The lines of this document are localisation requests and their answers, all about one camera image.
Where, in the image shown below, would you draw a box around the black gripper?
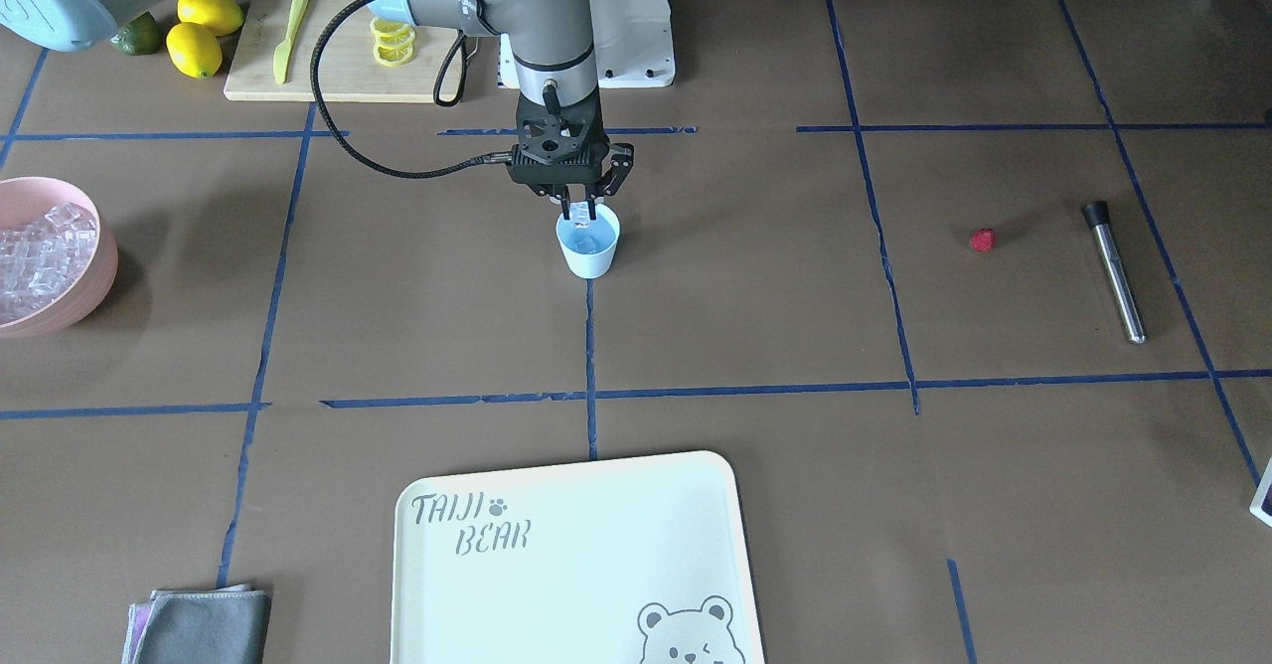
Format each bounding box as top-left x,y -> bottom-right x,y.
506,107 -> 635,223

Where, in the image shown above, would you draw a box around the clear ice cube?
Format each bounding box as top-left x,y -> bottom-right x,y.
562,201 -> 591,224
567,232 -> 611,253

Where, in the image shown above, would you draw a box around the red strawberry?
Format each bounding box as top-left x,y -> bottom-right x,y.
969,228 -> 999,253

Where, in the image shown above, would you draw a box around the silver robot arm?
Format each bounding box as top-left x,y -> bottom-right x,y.
3,0 -> 633,219

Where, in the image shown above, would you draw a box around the light blue plastic cup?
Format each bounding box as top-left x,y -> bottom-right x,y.
556,202 -> 621,279

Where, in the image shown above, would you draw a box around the pink bowl of ice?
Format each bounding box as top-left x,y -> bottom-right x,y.
1,176 -> 118,340

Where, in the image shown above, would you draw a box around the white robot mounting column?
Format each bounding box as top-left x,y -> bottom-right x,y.
556,0 -> 675,93

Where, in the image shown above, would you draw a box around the yellow lemon slices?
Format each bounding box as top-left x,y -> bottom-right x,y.
369,17 -> 416,67

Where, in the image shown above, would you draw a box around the cream bear serving tray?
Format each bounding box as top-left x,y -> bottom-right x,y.
388,450 -> 766,663

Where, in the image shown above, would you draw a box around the bamboo cutting board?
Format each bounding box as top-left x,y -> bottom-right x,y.
224,0 -> 457,103

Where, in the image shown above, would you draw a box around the green avocado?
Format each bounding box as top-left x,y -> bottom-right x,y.
109,11 -> 165,57

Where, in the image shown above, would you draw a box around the steel muddler black tip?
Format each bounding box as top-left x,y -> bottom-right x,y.
1080,201 -> 1149,343

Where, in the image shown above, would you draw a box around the grey folded cloth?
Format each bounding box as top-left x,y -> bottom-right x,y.
121,585 -> 271,663

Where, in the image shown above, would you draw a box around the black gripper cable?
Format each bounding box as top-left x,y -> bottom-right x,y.
310,0 -> 518,181

